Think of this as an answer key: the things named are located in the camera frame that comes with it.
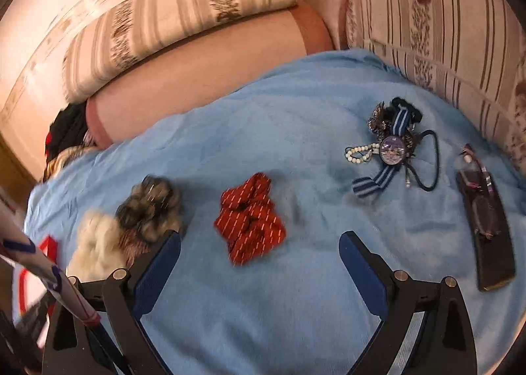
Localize cream dotted sheer scrunchie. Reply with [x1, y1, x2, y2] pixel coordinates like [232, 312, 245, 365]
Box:
[66, 210, 127, 282]

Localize maroon plaid scrunchie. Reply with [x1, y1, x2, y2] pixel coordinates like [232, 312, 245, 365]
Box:
[119, 229, 150, 268]

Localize dark eyeglass case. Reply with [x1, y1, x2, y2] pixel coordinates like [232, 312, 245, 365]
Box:
[456, 171, 516, 291]

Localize red white box tray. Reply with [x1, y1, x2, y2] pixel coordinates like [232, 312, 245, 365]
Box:
[15, 235, 58, 349]

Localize dark grey sheer scrunchie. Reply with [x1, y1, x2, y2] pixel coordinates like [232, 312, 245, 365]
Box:
[116, 175, 183, 244]

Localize white patterned sleeve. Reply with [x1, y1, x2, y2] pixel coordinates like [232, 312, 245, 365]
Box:
[0, 209, 101, 328]

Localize red striped scrunchie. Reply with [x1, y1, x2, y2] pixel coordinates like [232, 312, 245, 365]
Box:
[214, 173, 286, 265]

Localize leaf print fabric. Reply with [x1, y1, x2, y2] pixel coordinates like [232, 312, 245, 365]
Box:
[42, 146, 99, 183]

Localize blue striped ribbon brooch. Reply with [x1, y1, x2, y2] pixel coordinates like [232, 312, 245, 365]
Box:
[344, 97, 422, 199]

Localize light blue bed cover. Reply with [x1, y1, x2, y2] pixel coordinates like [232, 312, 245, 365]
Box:
[24, 50, 525, 374]

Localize black clothing pile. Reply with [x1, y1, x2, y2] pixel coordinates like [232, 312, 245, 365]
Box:
[45, 102, 89, 162]

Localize striped floral side cushion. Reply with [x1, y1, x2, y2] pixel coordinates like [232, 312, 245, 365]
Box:
[346, 0, 525, 171]

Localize pink bolster cushion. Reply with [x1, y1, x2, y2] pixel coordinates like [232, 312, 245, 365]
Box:
[85, 2, 333, 149]

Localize striped floral pillow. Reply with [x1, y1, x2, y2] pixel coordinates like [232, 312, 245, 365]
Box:
[61, 0, 301, 103]

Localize purple frame eyeglasses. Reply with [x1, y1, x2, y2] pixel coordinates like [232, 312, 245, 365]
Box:
[456, 143, 494, 196]

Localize small white bead bracelet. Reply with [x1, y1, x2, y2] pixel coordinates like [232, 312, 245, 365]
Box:
[344, 142, 382, 165]

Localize black hair tie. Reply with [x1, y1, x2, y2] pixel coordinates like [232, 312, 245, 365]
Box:
[410, 129, 441, 192]

